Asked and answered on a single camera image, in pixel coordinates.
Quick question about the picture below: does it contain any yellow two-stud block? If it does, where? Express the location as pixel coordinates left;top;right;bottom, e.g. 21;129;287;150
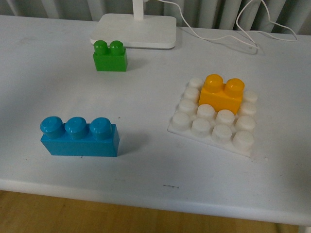
199;74;245;115

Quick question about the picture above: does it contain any blue three-stud block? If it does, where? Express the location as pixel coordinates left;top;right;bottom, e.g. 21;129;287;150
40;116;120;157

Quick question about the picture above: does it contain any green two-stud block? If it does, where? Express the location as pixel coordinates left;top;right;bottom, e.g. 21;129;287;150
93;40;127;72

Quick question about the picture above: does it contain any white studded base plate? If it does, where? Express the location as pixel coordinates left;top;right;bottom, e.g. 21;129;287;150
168;78;258;157

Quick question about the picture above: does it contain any white lamp cable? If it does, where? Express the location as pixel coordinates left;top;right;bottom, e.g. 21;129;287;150
145;0;298;54

